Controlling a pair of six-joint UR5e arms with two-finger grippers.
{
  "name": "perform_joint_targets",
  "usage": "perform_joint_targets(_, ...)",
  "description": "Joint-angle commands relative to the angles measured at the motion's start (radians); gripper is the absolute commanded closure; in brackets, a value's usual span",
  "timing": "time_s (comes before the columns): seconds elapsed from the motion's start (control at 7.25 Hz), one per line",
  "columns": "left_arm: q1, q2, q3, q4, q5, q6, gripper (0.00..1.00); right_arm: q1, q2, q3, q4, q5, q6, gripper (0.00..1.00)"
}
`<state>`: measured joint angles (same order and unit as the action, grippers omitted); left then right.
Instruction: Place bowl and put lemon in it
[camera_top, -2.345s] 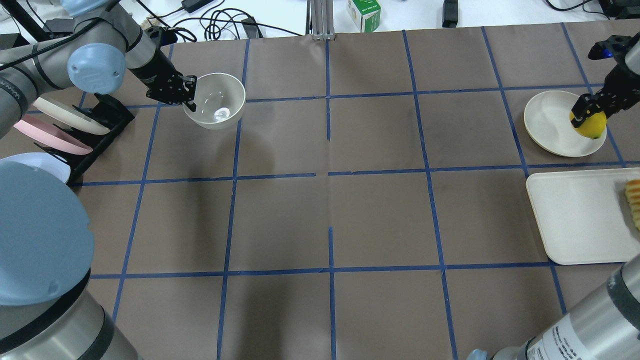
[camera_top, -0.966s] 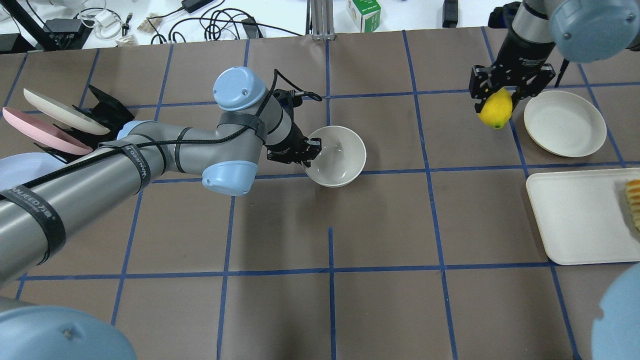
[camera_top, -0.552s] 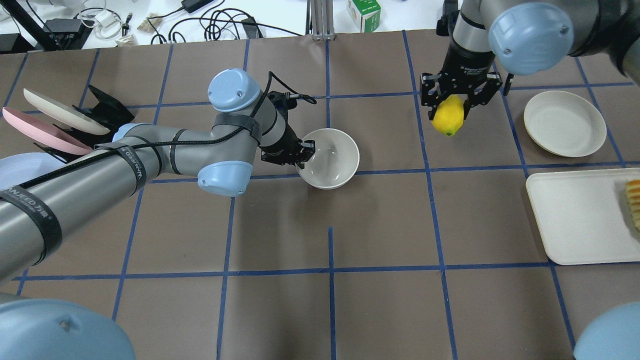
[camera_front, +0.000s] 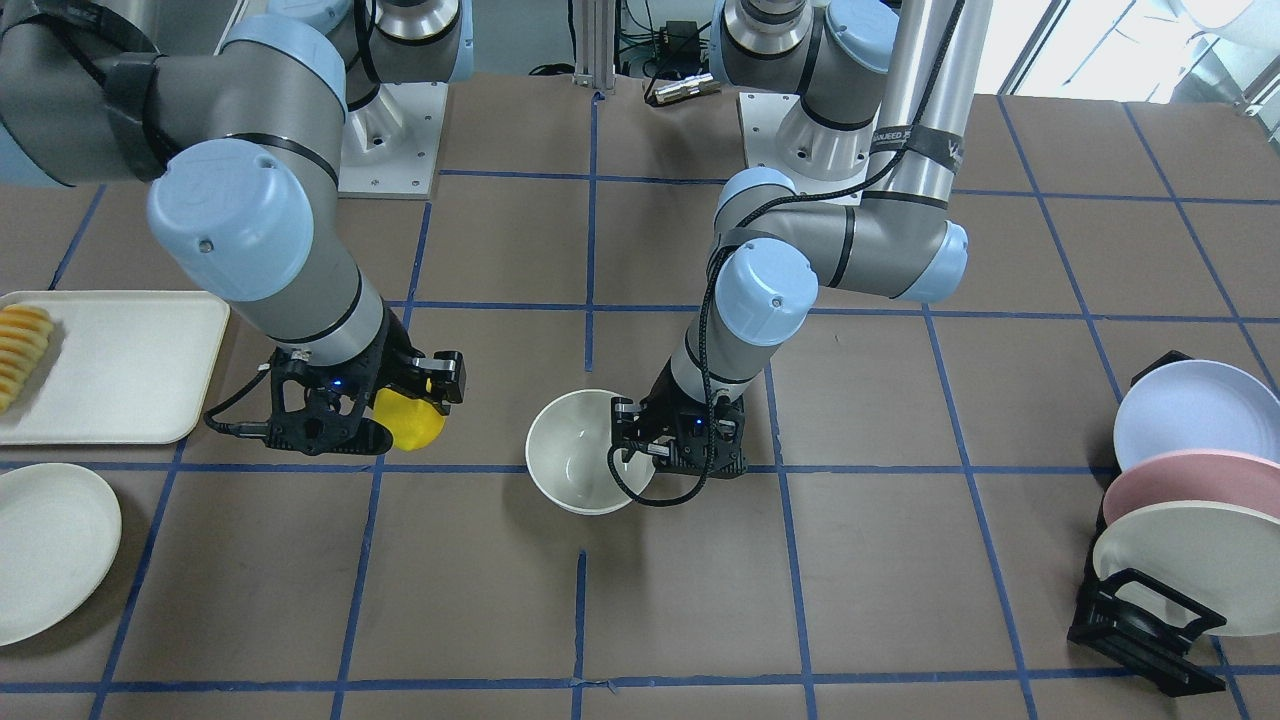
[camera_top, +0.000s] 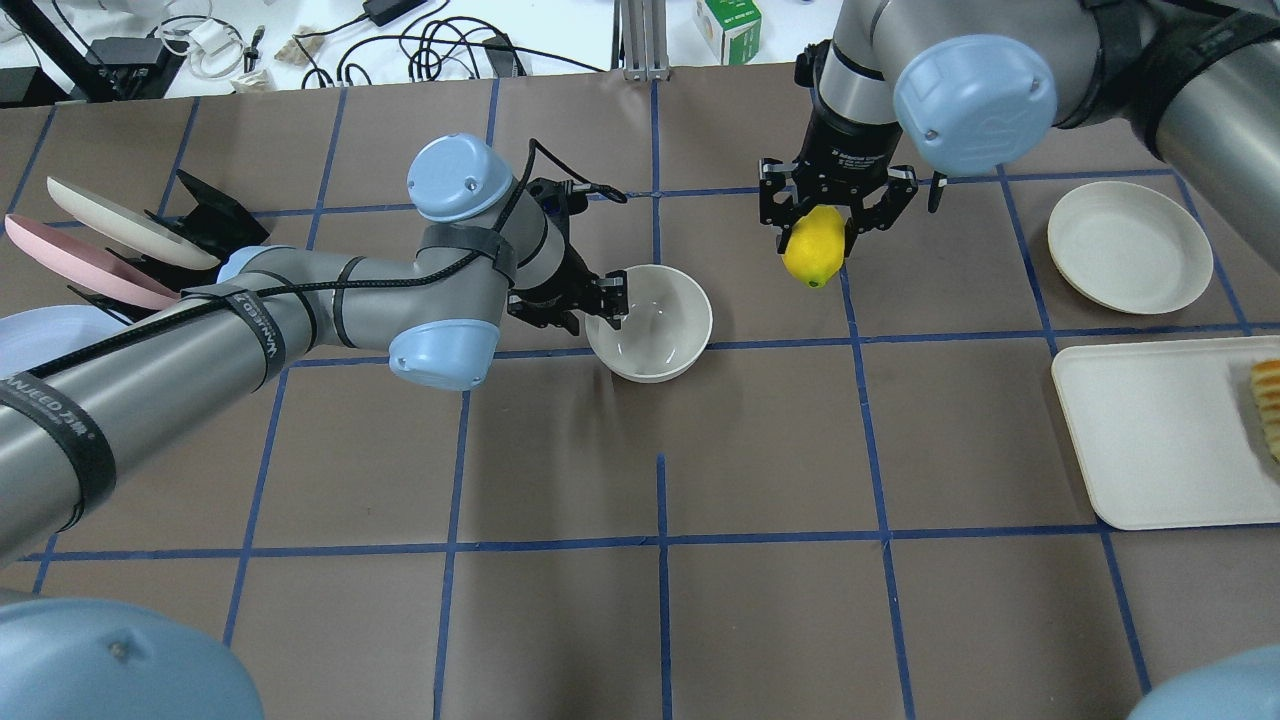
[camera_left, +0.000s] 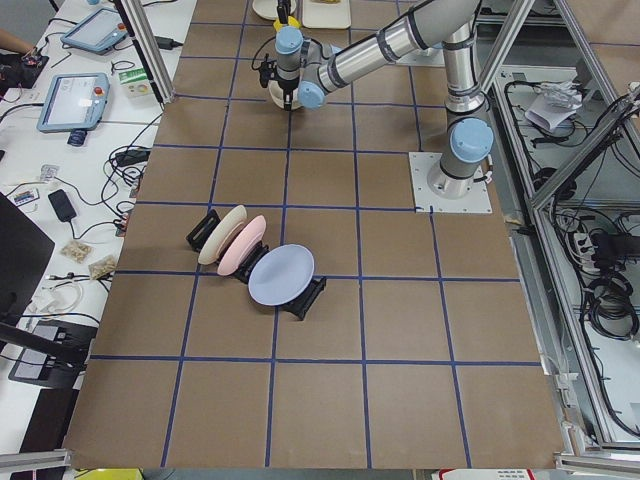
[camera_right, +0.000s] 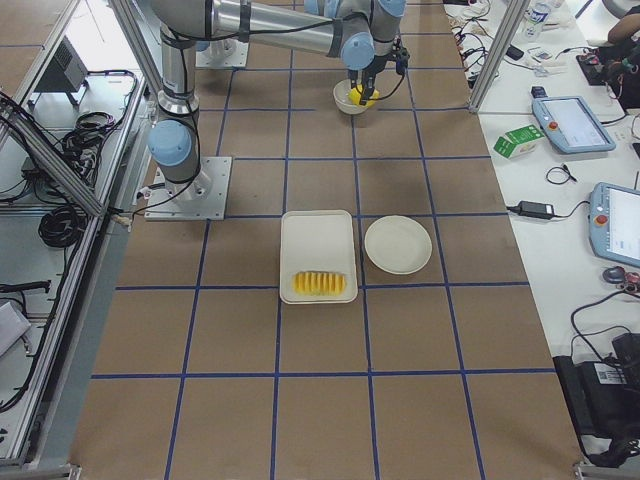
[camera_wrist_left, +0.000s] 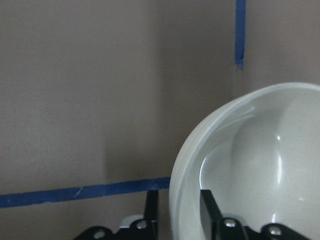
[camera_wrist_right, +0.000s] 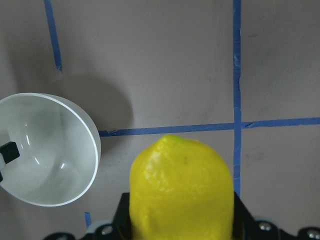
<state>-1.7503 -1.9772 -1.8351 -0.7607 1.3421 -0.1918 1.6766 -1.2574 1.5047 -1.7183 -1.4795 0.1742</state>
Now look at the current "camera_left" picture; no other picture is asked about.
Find black dish rack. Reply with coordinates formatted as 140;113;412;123
186;209;327;320

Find blue plate in rack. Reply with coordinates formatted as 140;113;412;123
248;244;315;306

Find pink plate in rack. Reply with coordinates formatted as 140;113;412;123
217;215;266;276

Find white plate in rack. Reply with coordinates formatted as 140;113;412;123
198;205;247;265

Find white rectangular tray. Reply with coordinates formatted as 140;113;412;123
302;0;351;29

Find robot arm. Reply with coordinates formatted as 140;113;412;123
256;0;494;200

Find aluminium frame post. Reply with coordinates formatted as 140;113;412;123
114;0;175;105

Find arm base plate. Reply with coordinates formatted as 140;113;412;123
408;152;493;215

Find white bowl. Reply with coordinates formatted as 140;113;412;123
268;80;301;111

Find green white carton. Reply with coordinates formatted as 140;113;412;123
118;68;153;98

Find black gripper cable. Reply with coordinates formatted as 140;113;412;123
251;37;279;89

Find blue teach pendant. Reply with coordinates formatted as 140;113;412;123
37;72;110;133
61;8;128;55

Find black power adapter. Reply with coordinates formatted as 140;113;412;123
155;36;183;50

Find white round plate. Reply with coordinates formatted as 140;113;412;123
252;0;278;21

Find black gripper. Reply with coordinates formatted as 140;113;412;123
259;54;300;111
276;0;292;18

